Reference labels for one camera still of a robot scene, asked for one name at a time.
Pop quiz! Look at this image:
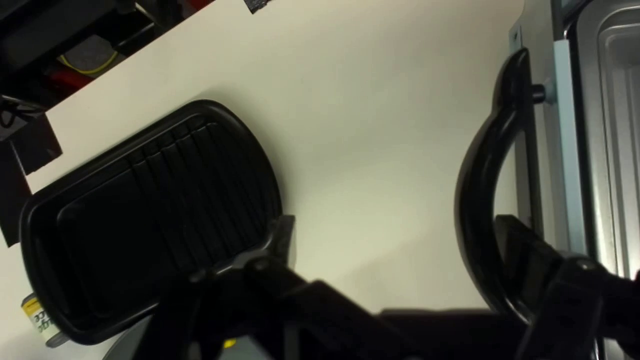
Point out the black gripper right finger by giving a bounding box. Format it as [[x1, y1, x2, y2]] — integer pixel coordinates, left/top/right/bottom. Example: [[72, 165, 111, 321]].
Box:
[[493, 216, 640, 360]]

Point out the black plastic tray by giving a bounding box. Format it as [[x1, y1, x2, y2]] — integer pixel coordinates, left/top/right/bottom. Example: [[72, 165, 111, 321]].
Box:
[[19, 101, 281, 344]]

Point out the yellow toy fry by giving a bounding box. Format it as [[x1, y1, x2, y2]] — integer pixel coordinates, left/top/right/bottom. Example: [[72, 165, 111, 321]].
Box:
[[221, 338, 238, 350]]

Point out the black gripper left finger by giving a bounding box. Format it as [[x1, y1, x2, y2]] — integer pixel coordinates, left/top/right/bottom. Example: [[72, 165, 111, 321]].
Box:
[[134, 215, 374, 360]]

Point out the black oven door handle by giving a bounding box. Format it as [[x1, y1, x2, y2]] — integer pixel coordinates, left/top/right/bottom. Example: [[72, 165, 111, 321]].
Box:
[[453, 48, 543, 322]]

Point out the grey round plate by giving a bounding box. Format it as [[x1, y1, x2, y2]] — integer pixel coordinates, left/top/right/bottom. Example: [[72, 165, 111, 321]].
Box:
[[102, 314, 273, 360]]

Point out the small yellow labelled can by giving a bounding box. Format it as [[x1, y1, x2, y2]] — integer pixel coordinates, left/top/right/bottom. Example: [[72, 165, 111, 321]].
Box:
[[19, 295, 65, 349]]

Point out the light blue toaster oven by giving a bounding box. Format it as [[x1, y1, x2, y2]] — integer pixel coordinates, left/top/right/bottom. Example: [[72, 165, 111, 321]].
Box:
[[510, 0, 640, 279]]

